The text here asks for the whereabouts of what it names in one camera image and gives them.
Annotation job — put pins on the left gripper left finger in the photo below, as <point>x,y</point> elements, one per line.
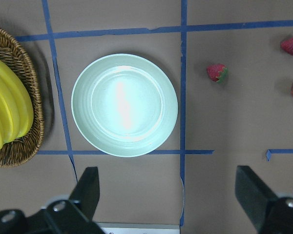
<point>64,216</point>

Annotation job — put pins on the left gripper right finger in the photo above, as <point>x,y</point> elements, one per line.
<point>269,212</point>

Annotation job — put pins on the light green plate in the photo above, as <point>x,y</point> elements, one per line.
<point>124,105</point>

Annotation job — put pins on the brown wicker basket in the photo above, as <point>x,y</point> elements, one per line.
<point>17,59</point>

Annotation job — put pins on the yellow banana bunch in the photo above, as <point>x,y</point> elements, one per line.
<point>16,110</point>

